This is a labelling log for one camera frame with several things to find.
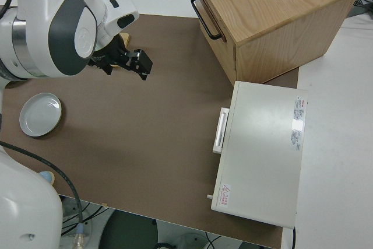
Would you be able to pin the dark gray round disc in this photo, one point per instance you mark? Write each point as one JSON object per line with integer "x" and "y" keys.
{"x": 128, "y": 230}

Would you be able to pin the large wooden box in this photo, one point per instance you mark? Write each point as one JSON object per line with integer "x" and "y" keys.
{"x": 277, "y": 7}

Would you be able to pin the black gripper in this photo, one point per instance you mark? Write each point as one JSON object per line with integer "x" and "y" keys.
{"x": 119, "y": 53}

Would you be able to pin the brown table mat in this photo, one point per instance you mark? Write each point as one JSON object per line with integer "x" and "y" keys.
{"x": 145, "y": 129}

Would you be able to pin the blue bell on wooden base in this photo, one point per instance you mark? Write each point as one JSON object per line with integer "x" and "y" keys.
{"x": 47, "y": 176}

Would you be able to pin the gray round plate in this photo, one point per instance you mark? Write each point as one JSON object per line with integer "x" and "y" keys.
{"x": 40, "y": 114}

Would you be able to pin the white toaster oven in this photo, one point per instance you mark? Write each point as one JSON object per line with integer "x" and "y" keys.
{"x": 262, "y": 150}

